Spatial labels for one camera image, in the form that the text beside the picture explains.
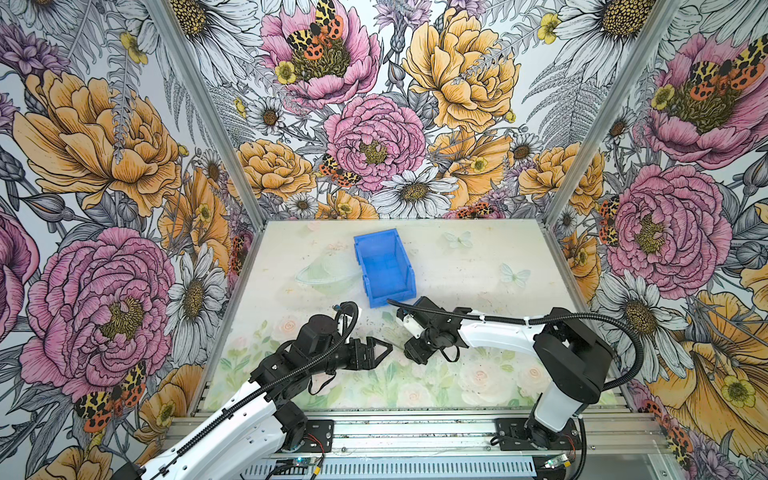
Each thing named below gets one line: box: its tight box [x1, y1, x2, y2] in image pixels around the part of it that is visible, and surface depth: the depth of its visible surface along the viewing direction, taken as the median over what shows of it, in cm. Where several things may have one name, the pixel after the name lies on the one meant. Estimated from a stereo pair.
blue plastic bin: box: [354, 228, 417, 308], surface depth 108 cm
